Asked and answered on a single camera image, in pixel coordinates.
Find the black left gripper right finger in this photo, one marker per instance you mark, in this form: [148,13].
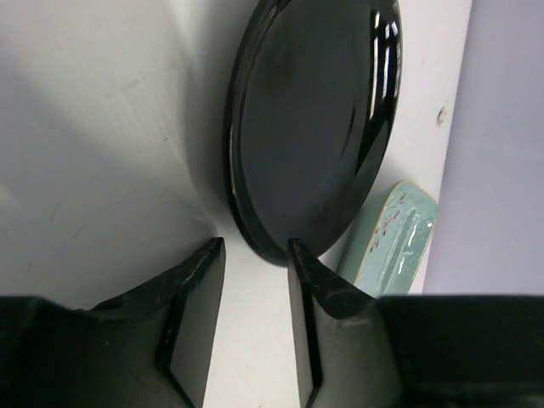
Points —
[343,355]

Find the pale green rectangular dish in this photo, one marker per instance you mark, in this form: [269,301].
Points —
[388,239]

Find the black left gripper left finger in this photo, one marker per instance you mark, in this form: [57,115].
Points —
[152,345]

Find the black round plate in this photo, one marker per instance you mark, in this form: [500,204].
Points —
[308,116]

